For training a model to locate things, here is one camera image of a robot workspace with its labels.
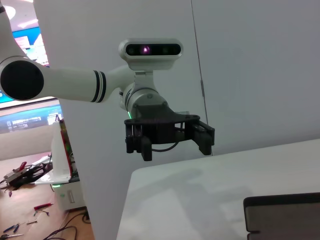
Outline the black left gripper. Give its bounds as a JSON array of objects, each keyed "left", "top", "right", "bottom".
[{"left": 124, "top": 99, "right": 216, "bottom": 161}]

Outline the blue handled tool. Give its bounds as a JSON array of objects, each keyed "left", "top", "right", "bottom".
[{"left": 1, "top": 223, "right": 20, "bottom": 233}]

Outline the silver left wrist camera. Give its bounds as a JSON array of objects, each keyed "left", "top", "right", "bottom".
[{"left": 118, "top": 38, "right": 184, "bottom": 73}]

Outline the white red-edged stand device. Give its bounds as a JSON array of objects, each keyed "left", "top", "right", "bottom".
[{"left": 34, "top": 119, "right": 81, "bottom": 186}]

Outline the white cabinet box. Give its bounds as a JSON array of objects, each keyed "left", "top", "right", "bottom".
[{"left": 52, "top": 179, "right": 87, "bottom": 213}]

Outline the dark blue banner screen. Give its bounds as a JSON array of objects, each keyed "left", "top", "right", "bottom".
[{"left": 0, "top": 98, "right": 62, "bottom": 135}]

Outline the black floor cable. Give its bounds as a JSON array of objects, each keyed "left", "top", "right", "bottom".
[{"left": 44, "top": 211, "right": 92, "bottom": 240}]

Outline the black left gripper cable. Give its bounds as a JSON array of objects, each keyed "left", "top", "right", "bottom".
[{"left": 149, "top": 141, "right": 179, "bottom": 153}]

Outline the black glasses case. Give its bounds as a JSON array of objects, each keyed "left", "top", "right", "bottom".
[{"left": 242, "top": 192, "right": 320, "bottom": 240}]

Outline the colourful wall display screen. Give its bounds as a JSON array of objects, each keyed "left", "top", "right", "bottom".
[{"left": 11, "top": 24, "right": 50, "bottom": 68}]

